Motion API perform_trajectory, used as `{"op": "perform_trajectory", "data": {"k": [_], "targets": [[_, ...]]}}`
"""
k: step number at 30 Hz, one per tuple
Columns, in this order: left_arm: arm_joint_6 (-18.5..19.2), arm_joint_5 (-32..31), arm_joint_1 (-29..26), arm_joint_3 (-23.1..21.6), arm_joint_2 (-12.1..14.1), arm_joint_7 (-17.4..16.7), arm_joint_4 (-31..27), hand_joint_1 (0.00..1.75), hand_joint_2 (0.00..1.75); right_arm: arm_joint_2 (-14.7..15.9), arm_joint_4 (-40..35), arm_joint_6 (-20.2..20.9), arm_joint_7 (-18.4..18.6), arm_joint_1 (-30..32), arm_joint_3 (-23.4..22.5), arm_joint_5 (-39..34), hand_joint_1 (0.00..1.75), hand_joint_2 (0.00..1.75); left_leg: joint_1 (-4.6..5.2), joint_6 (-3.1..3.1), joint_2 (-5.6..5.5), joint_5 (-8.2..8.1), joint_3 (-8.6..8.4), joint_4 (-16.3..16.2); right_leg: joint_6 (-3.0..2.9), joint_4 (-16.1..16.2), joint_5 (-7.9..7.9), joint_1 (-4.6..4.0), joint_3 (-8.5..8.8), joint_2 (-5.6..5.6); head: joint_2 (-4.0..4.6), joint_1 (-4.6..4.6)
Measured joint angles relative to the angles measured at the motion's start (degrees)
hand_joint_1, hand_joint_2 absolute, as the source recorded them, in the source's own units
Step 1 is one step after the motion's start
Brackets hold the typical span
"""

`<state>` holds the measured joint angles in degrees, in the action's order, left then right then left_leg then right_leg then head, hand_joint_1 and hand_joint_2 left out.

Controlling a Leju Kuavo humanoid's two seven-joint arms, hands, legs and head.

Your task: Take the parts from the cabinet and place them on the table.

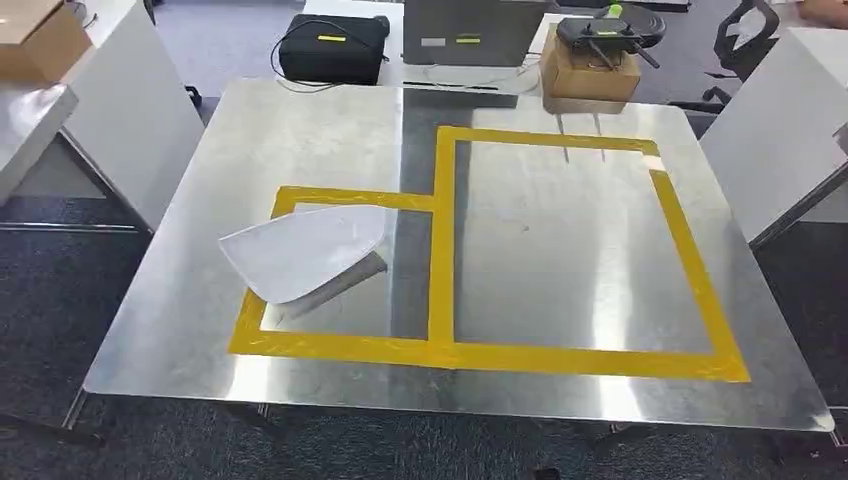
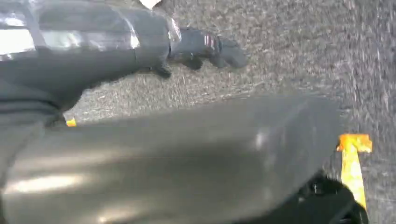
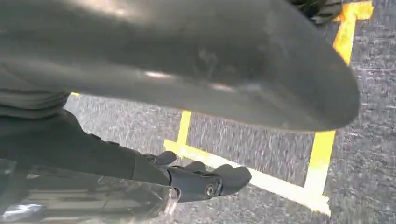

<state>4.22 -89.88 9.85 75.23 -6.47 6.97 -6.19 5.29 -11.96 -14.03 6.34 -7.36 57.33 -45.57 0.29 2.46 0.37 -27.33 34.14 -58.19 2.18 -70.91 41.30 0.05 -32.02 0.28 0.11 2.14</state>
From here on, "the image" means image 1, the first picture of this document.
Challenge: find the white plastic shell part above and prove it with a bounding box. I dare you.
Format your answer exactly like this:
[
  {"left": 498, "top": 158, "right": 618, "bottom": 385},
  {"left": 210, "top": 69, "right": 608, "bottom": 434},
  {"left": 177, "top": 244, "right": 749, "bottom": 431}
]
[{"left": 218, "top": 203, "right": 390, "bottom": 307}]

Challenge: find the steel bench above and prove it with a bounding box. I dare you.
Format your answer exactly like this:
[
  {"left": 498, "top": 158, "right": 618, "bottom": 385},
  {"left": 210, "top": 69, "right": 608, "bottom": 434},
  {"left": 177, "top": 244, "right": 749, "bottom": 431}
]
[{"left": 62, "top": 78, "right": 837, "bottom": 442}]

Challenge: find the black case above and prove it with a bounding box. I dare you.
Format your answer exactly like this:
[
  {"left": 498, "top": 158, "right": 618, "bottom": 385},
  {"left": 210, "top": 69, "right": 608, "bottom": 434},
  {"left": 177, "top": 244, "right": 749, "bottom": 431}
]
[{"left": 278, "top": 13, "right": 392, "bottom": 87}]

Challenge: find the grey laptop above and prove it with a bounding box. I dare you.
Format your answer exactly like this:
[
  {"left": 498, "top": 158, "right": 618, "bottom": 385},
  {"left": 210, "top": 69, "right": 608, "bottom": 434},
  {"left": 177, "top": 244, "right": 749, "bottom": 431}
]
[{"left": 402, "top": 0, "right": 552, "bottom": 68}]

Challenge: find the small cardboard box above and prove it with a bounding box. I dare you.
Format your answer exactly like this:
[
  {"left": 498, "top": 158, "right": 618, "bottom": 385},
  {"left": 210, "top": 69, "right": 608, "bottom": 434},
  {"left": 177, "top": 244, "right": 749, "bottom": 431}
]
[{"left": 539, "top": 26, "right": 643, "bottom": 116}]

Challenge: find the black remote controller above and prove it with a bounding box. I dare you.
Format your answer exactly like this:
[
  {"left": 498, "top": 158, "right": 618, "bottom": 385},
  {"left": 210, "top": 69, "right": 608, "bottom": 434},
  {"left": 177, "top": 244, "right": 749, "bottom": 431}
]
[{"left": 555, "top": 3, "right": 668, "bottom": 72}]

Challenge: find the black office chair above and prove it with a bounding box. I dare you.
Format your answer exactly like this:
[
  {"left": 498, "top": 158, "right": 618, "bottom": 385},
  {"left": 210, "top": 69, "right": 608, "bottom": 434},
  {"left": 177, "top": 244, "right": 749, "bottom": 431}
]
[{"left": 669, "top": 0, "right": 782, "bottom": 115}]

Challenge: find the grey side table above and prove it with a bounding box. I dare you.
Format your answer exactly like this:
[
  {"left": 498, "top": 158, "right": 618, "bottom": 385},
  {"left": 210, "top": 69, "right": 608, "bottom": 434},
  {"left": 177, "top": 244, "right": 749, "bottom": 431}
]
[{"left": 0, "top": 82, "right": 80, "bottom": 205}]

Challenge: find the large cardboard box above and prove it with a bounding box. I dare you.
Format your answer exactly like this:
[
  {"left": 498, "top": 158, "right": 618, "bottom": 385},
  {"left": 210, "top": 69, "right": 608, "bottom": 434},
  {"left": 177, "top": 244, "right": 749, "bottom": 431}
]
[{"left": 0, "top": 0, "right": 93, "bottom": 85}]

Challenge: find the brown box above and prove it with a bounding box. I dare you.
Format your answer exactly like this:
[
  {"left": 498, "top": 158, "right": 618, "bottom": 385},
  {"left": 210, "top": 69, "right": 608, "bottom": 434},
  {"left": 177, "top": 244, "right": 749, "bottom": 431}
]
[{"left": 796, "top": 0, "right": 848, "bottom": 29}]

